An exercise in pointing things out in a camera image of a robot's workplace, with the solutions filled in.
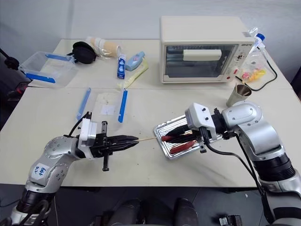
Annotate light blue plastic bottle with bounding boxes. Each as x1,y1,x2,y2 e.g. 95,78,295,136
125,51,146,72

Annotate blue and white milk carton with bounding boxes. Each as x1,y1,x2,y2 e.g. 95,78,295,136
116,52,127,80

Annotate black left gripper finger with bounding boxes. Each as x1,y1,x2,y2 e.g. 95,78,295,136
109,135,140,145
110,142,139,152

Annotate dark device with red light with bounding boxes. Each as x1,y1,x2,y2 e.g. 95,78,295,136
6,81,32,101

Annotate dark rounded shape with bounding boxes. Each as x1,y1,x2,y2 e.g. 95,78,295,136
173,197,198,226
108,198,143,226

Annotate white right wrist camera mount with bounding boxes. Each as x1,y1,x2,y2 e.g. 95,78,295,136
184,102,219,142

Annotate wrapped stack of beige cups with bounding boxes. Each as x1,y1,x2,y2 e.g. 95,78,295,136
85,35,125,60

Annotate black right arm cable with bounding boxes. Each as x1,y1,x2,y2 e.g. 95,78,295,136
203,131,278,225

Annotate black oven power cable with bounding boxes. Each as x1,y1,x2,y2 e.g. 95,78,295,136
249,46,278,93

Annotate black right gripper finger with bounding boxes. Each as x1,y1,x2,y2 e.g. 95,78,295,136
167,126,191,137
164,135,197,144

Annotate black round pouch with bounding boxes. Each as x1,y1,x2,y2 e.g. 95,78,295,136
71,41,97,65

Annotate white bottle with blue cap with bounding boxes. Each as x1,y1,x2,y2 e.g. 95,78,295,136
251,33,267,56

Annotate red sausage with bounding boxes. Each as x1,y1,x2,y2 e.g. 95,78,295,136
169,138,198,155
162,132,196,142

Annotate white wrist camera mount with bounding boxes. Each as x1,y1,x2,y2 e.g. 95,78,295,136
184,102,219,142
77,118,98,148

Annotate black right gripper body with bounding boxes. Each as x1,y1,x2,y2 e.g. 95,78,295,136
187,127,210,154

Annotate ribbed silver metal tray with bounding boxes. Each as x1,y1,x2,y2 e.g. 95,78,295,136
153,114,223,161

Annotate clear lid with blue clips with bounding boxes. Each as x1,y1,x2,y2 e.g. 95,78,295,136
76,87,130,123

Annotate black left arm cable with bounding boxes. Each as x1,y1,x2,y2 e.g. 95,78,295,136
63,112,93,138

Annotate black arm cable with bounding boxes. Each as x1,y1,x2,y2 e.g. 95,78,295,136
63,112,93,138
203,131,278,225

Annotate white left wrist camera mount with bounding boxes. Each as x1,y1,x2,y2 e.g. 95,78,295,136
77,118,98,148

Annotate pale yellow long packet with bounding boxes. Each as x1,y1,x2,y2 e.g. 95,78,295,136
116,58,150,90

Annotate black device with silver clip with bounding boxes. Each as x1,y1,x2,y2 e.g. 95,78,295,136
218,214,243,226

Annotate cream toaster oven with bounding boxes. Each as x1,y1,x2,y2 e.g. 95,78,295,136
159,16,256,85

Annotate clear container with blue clips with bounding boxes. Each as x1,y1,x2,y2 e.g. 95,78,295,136
18,51,79,86

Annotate beige cup with metallic inside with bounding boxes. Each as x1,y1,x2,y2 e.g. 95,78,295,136
226,82,253,108

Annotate black stand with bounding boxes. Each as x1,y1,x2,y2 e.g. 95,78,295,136
0,48,20,72

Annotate clear bag of colourful candies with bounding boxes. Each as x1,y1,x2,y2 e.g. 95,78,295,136
237,27,269,83

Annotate wooden skewer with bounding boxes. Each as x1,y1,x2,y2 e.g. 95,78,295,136
131,137,158,143

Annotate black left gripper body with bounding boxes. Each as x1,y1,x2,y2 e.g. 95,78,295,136
90,121,114,172

